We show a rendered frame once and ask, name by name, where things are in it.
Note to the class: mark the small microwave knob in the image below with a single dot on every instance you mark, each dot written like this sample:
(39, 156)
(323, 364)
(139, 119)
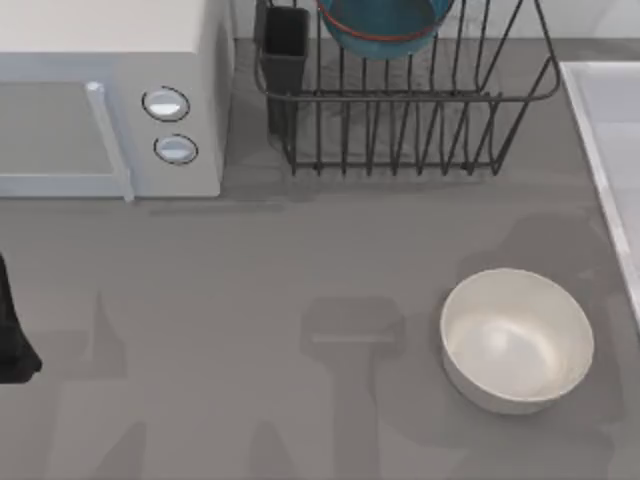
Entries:
(175, 149)

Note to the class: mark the black cutlery holder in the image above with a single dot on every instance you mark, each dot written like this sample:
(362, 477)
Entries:
(282, 45)

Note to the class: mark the large microwave knob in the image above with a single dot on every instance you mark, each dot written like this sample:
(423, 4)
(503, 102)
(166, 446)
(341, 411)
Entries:
(165, 104)

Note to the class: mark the white bowl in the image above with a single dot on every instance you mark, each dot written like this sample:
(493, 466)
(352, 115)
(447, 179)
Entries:
(515, 340)

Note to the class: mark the blue bowl with red rim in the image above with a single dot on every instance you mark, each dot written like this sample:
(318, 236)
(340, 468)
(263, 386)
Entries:
(385, 25)

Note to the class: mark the pale microwave oven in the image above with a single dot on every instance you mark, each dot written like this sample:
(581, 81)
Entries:
(165, 45)

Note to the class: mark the microwave door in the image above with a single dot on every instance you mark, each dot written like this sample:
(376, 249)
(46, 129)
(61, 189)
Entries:
(45, 130)

